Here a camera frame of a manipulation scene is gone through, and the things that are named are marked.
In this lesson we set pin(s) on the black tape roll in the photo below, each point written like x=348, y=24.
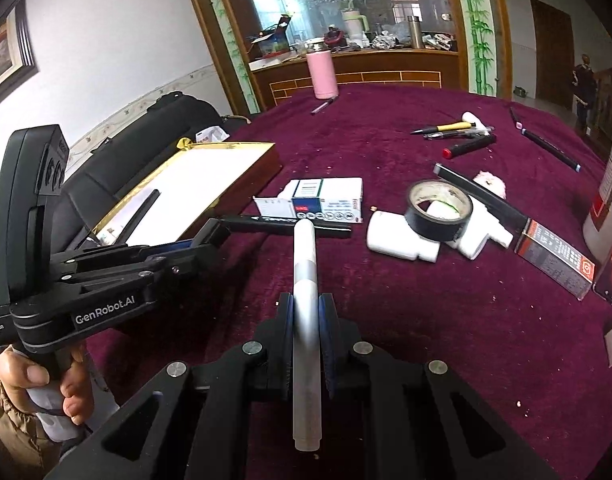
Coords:
x=426, y=225

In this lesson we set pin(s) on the yellow black pen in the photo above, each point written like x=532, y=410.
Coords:
x=448, y=126

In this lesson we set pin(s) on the white medicine box blue label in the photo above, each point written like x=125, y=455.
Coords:
x=331, y=200

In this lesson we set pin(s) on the gold rimmed white box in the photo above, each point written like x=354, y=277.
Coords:
x=195, y=185

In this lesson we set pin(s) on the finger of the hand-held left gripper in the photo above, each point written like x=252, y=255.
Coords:
x=145, y=275
x=205, y=235

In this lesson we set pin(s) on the wooden stair railing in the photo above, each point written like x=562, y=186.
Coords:
x=611, y=95

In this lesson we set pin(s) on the dark shoes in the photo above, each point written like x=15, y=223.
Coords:
x=519, y=93

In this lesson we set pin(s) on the white silver tube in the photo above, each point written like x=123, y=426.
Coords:
x=306, y=270

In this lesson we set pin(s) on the clear pen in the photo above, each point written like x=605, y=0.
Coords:
x=461, y=133

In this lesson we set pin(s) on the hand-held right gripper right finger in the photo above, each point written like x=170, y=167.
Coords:
x=328, y=340

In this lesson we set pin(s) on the yellow plastic bag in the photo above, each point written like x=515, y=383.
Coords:
x=184, y=145

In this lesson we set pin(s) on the small white plastic piece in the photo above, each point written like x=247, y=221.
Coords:
x=470, y=117

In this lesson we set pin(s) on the black marker red cap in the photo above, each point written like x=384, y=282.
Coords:
x=468, y=146

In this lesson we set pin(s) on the wooden cabinet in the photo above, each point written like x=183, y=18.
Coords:
x=386, y=62

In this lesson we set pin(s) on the person's left forearm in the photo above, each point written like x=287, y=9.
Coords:
x=15, y=440

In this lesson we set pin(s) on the thin black pen pink clip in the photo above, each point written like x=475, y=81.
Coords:
x=517, y=122

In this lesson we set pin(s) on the framed wall picture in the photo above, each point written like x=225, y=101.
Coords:
x=10, y=55

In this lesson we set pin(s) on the long black pen blue tip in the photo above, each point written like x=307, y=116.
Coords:
x=551, y=149

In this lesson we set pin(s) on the large white bottle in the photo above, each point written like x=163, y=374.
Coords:
x=606, y=200

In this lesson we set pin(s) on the long black box orange label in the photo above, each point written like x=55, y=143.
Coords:
x=551, y=255

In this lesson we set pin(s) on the crumpled white tissue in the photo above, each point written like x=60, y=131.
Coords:
x=493, y=182

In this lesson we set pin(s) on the white green pitcher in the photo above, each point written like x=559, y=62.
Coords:
x=355, y=25

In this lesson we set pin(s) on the black leather sofa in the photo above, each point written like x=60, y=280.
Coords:
x=135, y=150

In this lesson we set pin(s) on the dark pen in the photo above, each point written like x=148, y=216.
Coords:
x=322, y=107

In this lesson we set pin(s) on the white plastic bottle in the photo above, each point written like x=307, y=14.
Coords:
x=478, y=237

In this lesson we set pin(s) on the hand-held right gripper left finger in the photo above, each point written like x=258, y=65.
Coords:
x=284, y=340

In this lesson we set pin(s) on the steel flask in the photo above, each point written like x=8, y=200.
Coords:
x=414, y=32

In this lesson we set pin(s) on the person's left hand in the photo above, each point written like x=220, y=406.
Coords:
x=25, y=372

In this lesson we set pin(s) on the wooden door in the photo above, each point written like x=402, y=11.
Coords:
x=553, y=55

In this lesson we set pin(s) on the pink thermos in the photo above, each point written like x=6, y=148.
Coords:
x=322, y=72

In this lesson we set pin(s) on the black marker white print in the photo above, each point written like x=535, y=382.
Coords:
x=286, y=224

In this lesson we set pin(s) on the blue cardboard box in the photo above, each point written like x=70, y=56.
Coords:
x=273, y=45

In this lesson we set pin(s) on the white snack bag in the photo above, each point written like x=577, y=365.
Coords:
x=213, y=135

